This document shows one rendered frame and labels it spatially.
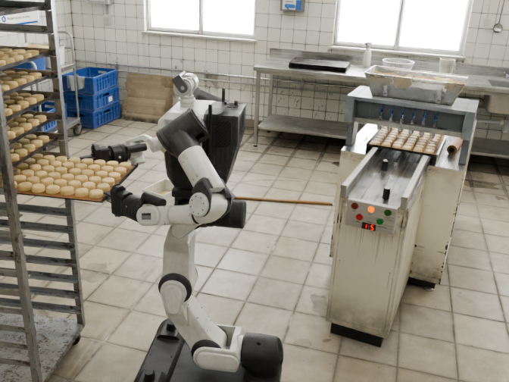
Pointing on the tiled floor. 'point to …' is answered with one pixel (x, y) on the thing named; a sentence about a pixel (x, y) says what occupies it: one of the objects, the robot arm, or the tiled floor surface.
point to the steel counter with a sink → (476, 86)
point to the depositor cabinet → (448, 211)
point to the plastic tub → (162, 189)
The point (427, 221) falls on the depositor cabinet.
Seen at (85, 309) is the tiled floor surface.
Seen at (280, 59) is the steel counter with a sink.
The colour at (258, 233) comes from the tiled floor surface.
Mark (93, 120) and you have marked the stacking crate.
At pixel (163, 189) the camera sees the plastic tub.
